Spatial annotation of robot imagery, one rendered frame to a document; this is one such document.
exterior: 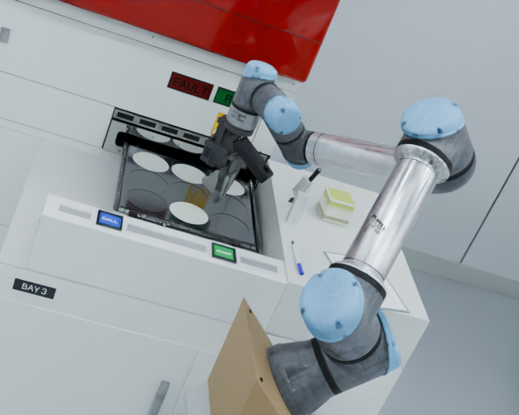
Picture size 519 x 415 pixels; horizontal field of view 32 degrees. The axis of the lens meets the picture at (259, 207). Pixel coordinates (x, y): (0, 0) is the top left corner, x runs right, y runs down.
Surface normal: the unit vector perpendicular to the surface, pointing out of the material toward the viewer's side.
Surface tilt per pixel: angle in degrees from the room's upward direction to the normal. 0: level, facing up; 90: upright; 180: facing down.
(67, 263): 90
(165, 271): 90
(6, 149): 90
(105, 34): 90
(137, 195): 0
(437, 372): 0
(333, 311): 55
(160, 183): 0
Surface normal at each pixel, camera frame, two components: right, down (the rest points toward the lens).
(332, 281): -0.43, -0.47
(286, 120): 0.47, 0.56
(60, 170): 0.35, -0.83
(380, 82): 0.07, 0.48
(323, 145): -0.51, -0.26
